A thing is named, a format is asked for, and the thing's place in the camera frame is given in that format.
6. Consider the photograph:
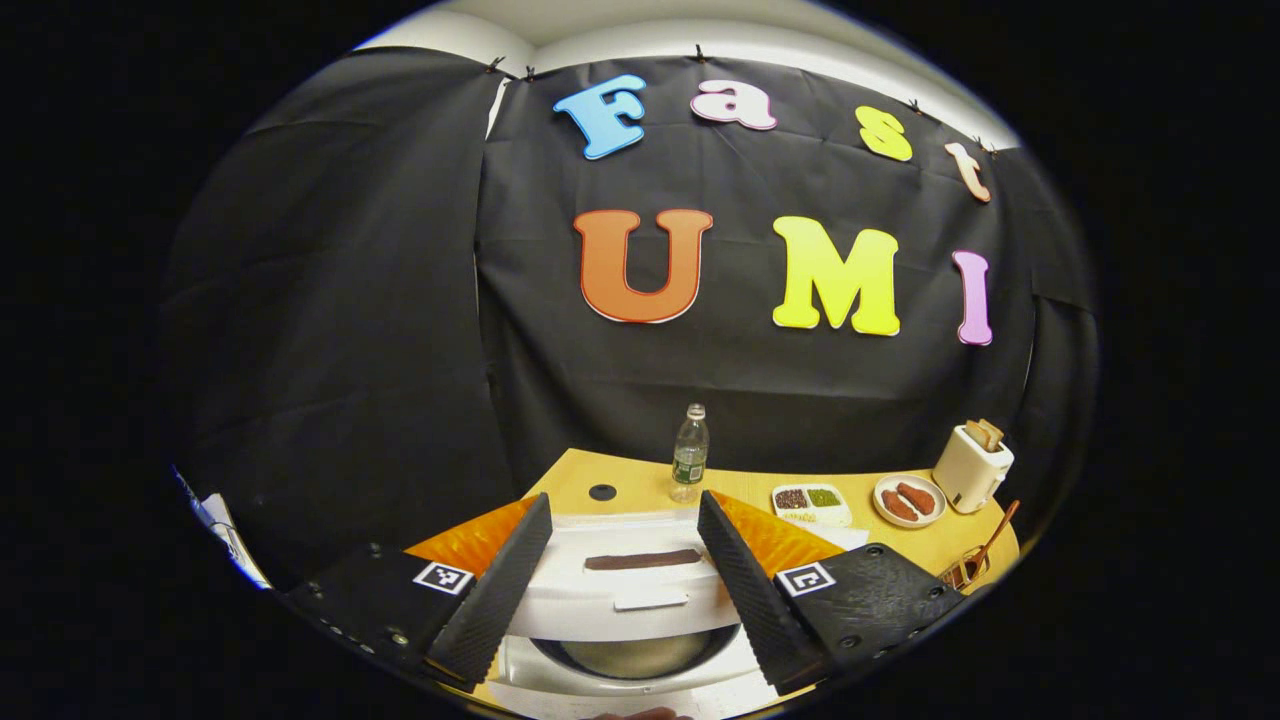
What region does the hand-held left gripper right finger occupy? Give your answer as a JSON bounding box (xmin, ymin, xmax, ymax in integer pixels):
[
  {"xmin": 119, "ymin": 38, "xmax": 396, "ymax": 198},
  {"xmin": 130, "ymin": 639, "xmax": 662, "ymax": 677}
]
[{"xmin": 697, "ymin": 490, "xmax": 967, "ymax": 696}]

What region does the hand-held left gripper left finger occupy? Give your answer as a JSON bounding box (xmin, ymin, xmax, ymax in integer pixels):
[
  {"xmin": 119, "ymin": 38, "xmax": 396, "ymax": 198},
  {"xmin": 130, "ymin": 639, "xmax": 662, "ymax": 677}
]
[{"xmin": 283, "ymin": 492, "xmax": 554, "ymax": 691}]

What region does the white rice cooker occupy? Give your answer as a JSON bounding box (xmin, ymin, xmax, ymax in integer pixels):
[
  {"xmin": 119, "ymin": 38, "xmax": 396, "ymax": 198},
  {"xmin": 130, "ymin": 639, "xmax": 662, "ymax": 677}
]
[{"xmin": 478, "ymin": 508, "xmax": 801, "ymax": 720}]

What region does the metal wire chopstick holder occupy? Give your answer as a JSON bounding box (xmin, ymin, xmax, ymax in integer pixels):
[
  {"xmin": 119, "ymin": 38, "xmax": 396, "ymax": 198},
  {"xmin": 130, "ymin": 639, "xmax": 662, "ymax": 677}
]
[{"xmin": 938, "ymin": 546, "xmax": 993, "ymax": 591}]

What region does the white divided grain dish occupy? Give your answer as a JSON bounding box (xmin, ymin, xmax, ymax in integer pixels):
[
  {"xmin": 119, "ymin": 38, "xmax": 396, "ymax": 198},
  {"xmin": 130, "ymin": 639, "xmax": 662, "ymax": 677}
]
[{"xmin": 770, "ymin": 484, "xmax": 853, "ymax": 528}]

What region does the clear plastic water bottle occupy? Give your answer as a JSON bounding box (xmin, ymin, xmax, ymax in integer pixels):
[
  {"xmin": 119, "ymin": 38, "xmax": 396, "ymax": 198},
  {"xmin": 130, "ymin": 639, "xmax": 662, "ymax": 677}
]
[{"xmin": 669, "ymin": 404, "xmax": 710, "ymax": 503}]

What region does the white round plate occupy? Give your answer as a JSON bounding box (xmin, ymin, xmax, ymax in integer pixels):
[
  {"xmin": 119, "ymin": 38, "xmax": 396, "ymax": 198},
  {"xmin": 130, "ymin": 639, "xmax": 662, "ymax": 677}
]
[{"xmin": 873, "ymin": 474, "xmax": 947, "ymax": 529}]

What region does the white toaster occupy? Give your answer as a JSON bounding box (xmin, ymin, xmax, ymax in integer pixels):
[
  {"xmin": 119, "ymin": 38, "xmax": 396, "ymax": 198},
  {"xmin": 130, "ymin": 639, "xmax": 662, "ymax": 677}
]
[{"xmin": 932, "ymin": 424, "xmax": 1015, "ymax": 515}]

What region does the white side table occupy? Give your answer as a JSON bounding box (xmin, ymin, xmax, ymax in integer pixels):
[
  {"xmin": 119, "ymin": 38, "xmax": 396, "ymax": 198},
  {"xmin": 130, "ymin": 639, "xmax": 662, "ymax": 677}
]
[{"xmin": 175, "ymin": 470, "xmax": 271, "ymax": 589}]

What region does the black backdrop cloth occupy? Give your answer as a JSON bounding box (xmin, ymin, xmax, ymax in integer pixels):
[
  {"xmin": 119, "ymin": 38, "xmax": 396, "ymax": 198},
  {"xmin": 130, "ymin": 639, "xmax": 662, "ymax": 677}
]
[{"xmin": 160, "ymin": 45, "xmax": 1101, "ymax": 591}]

